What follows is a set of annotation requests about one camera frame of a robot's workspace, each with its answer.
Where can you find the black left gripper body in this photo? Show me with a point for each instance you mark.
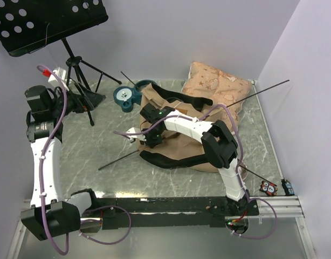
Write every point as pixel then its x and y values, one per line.
pixel 73 104

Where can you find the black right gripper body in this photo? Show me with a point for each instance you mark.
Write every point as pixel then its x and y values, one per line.
pixel 154 137

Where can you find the tan black pet tent fabric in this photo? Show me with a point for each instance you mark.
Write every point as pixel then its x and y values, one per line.
pixel 178 150

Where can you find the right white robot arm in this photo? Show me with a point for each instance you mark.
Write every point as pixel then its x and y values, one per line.
pixel 234 186

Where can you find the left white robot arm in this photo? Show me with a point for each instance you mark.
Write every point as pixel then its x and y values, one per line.
pixel 49 211

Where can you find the teal double pet bowl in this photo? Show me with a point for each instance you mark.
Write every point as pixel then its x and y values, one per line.
pixel 126 96

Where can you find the orange patterned pillow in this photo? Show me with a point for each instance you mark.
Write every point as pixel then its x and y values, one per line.
pixel 221 87

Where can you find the black music stand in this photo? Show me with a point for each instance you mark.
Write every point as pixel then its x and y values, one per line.
pixel 28 26

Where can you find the red owl toy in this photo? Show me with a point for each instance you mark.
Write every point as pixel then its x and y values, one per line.
pixel 268 188

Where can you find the small blue toy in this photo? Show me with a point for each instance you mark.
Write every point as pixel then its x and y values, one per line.
pixel 287 187

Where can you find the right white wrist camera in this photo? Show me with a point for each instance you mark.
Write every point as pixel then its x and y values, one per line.
pixel 133 134

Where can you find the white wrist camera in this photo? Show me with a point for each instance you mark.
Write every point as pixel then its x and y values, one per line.
pixel 61 74
pixel 133 134

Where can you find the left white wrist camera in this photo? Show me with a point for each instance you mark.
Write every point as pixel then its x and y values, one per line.
pixel 61 74

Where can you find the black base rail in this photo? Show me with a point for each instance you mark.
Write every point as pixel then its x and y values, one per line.
pixel 135 212

